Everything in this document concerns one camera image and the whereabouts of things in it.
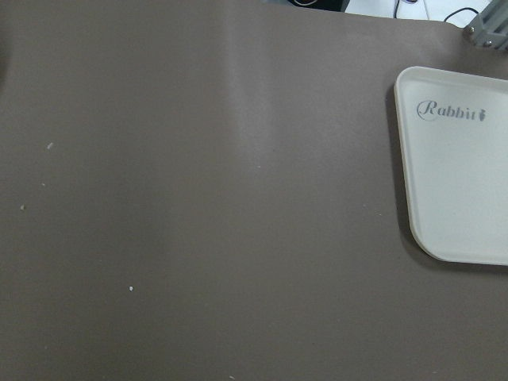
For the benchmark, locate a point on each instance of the cream rectangular tray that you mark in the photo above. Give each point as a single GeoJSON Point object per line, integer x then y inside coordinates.
{"type": "Point", "coordinates": [452, 130]}

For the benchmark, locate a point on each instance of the aluminium frame post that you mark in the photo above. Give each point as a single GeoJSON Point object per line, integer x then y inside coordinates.
{"type": "Point", "coordinates": [488, 29]}

